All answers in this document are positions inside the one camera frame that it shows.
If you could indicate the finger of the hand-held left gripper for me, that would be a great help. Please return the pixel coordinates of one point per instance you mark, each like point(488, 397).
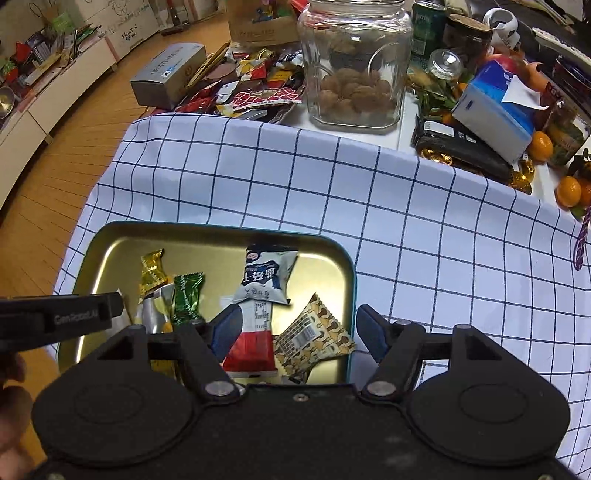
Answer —
point(69, 318)

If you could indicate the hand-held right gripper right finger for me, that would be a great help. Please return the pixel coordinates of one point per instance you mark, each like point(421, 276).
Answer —
point(371, 334)

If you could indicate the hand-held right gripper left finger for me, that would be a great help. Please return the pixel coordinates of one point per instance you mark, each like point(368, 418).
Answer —
point(228, 332)

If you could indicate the red white snack packet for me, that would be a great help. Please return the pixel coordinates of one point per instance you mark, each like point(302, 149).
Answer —
point(251, 341)

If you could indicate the dark green candy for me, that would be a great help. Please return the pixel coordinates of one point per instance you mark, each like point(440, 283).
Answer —
point(187, 300)

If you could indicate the brown patterned snack packet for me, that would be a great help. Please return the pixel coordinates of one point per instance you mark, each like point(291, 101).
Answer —
point(314, 341)

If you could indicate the white dark print snack packet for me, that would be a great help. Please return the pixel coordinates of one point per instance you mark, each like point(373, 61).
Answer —
point(268, 277)

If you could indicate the silver foil snack packet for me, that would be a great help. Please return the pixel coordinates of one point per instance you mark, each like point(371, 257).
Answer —
point(152, 316)

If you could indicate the gold metal tin tray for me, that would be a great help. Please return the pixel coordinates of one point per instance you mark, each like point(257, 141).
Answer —
point(120, 249)

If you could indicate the gold foil candy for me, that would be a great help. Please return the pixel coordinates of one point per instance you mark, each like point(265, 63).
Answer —
point(152, 274)

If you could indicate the person's left hand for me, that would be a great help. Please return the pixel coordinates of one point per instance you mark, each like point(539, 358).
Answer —
point(14, 410)

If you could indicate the white blue checkered tablecloth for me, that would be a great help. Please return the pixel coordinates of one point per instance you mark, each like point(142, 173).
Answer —
point(415, 230)

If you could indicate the gold foil chocolate coin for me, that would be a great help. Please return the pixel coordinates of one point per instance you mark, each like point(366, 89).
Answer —
point(521, 180)
point(434, 157)

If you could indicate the black flat packet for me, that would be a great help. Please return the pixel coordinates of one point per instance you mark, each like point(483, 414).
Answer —
point(461, 147)

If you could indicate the white low cabinet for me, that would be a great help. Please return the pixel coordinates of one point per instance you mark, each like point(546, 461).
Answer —
point(55, 101)

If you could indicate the metal bowl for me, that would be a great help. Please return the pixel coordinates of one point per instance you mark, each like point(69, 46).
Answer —
point(5, 101)

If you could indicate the pile of snack wrappers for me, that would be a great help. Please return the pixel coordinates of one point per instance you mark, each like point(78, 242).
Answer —
point(258, 97)

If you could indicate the green leaves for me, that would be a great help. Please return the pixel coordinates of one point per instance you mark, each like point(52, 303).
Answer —
point(429, 99)

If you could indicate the pile of small oranges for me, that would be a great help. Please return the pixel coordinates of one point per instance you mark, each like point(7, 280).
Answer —
point(568, 191)

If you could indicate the blue white tissue box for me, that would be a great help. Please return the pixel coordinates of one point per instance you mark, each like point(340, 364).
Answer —
point(489, 115)

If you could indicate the loose mandarin orange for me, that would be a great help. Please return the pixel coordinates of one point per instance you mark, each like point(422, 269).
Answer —
point(540, 145)

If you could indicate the grey cardboard box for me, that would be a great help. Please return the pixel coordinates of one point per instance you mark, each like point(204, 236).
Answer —
point(166, 69)

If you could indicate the pile of cabinet clutter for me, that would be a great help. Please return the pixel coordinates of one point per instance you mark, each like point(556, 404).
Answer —
point(41, 41)

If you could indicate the large glass walnut jar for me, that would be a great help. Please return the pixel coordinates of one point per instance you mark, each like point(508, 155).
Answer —
point(355, 55)

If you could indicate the small clear glass jar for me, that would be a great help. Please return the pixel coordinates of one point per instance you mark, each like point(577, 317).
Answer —
point(445, 64)

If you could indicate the white rabbit drawing board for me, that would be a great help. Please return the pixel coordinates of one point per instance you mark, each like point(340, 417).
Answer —
point(124, 27)

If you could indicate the brown printed paper bag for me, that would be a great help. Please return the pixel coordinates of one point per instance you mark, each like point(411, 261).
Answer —
point(258, 27)

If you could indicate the green drink can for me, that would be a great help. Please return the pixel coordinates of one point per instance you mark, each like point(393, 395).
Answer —
point(427, 32)

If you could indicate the dark glass jar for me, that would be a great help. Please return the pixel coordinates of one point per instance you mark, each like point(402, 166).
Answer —
point(466, 41)

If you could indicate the white robot toy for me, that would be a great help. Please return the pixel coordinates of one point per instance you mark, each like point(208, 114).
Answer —
point(501, 23)

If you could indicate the white flat tray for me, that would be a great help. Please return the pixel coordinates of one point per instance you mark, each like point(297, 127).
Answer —
point(554, 36)

